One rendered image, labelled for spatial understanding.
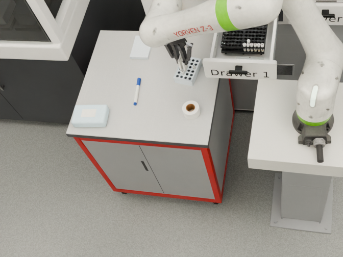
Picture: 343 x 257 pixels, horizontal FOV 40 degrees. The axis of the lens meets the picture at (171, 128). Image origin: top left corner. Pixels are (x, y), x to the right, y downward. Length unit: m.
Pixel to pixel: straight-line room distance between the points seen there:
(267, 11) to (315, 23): 0.30
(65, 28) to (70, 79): 0.38
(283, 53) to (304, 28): 0.69
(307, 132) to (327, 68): 0.24
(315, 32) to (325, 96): 0.21
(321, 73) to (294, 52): 0.68
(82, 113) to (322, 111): 0.98
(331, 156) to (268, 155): 0.22
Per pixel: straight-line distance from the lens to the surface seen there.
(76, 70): 2.42
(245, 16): 1.39
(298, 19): 1.61
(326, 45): 1.69
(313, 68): 1.66
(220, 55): 2.02
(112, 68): 2.20
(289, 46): 2.27
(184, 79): 2.02
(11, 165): 3.09
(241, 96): 2.64
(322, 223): 2.54
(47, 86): 2.66
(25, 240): 2.84
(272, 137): 1.79
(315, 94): 1.61
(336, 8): 2.07
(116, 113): 2.05
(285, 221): 2.53
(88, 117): 2.03
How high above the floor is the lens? 2.41
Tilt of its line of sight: 58 degrees down
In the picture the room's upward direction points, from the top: 20 degrees counter-clockwise
